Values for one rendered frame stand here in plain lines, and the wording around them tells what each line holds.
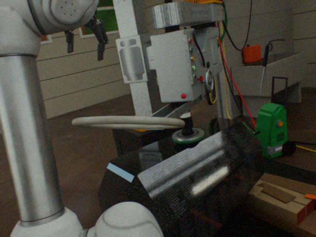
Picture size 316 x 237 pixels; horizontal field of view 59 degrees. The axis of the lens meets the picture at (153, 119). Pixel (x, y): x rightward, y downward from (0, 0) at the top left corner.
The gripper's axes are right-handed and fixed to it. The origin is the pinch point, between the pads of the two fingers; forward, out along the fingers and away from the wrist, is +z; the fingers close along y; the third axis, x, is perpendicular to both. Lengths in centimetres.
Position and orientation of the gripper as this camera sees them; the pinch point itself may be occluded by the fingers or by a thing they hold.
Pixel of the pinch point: (86, 53)
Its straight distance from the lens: 114.4
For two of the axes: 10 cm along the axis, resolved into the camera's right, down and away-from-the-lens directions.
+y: 6.8, 0.6, 7.3
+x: -7.3, 0.4, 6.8
